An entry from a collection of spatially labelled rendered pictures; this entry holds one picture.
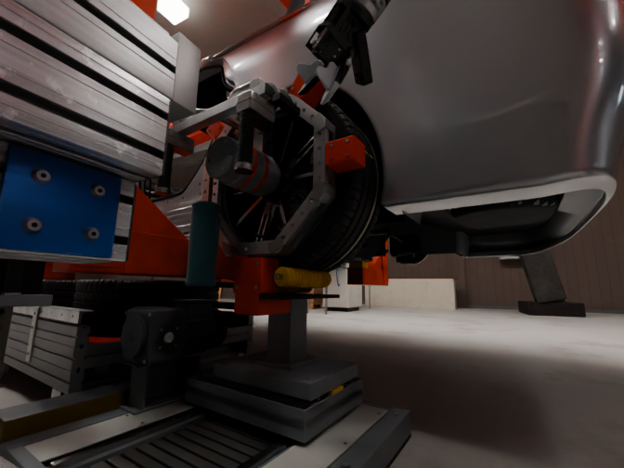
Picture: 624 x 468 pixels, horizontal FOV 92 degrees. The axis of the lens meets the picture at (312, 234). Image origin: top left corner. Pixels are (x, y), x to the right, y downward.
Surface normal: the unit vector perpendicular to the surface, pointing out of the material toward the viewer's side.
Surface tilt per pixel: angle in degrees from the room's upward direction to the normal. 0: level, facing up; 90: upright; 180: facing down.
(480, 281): 90
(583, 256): 90
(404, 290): 90
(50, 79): 90
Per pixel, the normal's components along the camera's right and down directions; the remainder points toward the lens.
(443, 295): -0.47, -0.16
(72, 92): 0.89, -0.07
